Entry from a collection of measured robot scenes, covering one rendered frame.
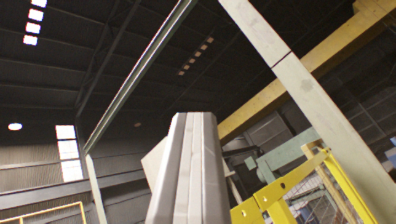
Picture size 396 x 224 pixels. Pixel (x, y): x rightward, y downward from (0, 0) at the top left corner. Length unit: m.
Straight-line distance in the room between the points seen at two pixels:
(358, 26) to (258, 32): 10.69
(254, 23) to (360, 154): 1.51
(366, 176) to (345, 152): 0.21
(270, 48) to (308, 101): 0.62
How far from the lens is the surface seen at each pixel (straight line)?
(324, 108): 1.89
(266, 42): 2.16
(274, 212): 0.71
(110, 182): 11.65
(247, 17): 2.37
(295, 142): 10.30
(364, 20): 12.80
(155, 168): 9.62
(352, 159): 1.89
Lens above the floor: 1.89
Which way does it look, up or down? 23 degrees up
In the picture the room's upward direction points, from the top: 26 degrees counter-clockwise
